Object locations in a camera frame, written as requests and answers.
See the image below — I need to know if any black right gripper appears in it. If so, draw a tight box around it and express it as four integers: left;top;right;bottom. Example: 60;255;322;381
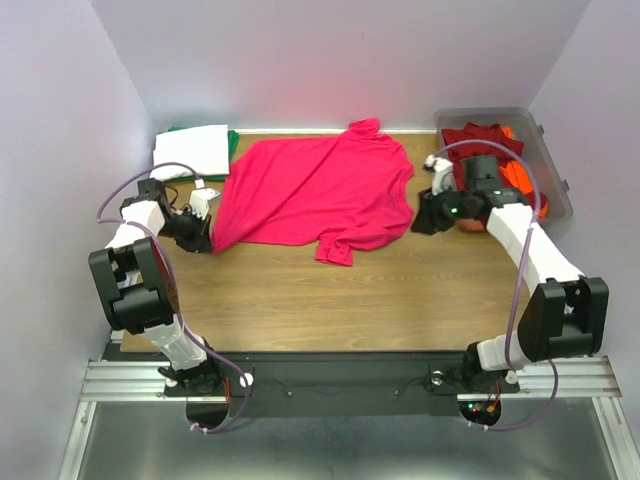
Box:
408;181;475;236

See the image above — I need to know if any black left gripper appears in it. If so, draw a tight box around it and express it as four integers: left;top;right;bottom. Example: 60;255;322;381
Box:
158;206;213;253

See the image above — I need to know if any pink t shirt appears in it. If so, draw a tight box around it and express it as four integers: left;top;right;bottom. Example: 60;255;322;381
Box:
211;118;414;266

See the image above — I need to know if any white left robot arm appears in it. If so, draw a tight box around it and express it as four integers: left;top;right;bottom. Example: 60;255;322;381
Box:
88;178;223;394

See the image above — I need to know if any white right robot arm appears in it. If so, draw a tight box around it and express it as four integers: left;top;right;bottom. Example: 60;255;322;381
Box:
411;155;609;390

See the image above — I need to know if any dark red t shirt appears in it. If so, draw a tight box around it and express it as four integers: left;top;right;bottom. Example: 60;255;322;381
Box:
442;122;536;207

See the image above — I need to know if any folded white t shirt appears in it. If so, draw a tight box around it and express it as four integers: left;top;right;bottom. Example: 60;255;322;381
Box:
151;125;230;181

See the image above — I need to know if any orange t shirt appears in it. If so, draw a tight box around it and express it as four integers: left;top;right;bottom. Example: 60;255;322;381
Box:
461;122;535;205

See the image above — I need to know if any clear plastic storage bin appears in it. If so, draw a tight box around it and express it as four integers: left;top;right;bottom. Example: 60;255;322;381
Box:
434;107;573;240

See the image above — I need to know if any folded green t shirt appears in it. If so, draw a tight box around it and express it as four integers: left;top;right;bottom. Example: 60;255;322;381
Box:
166;124;240;177

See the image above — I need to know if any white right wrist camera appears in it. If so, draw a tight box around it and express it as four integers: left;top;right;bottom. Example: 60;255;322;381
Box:
423;154;455;196

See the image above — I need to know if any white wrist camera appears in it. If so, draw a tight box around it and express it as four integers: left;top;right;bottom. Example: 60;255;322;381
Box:
189;187;221;219
423;154;455;196

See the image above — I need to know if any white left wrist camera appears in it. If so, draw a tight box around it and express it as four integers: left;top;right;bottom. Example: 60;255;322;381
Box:
189;187;221;219

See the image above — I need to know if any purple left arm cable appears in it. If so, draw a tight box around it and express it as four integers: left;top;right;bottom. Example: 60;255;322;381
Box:
97;161;255;435

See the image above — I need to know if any aluminium mounting rail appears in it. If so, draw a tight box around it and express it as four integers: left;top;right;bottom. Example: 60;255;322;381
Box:
80;357;621;402

